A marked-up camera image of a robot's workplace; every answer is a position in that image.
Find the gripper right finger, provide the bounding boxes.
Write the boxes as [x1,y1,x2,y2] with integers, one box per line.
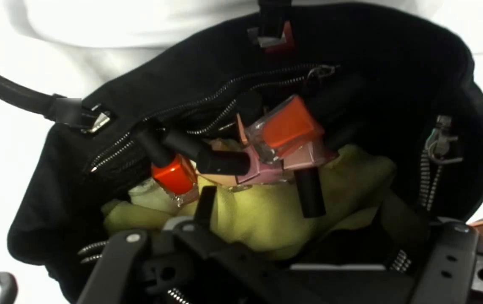
[410,220,483,304]

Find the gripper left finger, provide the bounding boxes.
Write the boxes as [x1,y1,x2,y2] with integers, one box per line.
[76,186,323,304]

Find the orange nail polish bottle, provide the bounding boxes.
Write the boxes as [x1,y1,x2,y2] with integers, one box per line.
[245,76,366,166]
[135,127,200,208]

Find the peach nail polish bottle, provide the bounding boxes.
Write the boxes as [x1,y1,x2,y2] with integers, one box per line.
[162,129,246,188]

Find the mauve nail polish bottle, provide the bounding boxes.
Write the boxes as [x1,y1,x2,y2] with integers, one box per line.
[284,139,340,219]

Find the yellow cloth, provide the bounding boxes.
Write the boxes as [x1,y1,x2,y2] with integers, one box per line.
[101,144,398,261]

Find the pink nail polish bottle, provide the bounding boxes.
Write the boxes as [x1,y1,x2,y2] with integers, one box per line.
[196,145,297,186]

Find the black handbag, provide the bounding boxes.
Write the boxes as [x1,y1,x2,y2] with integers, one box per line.
[0,0,483,304]

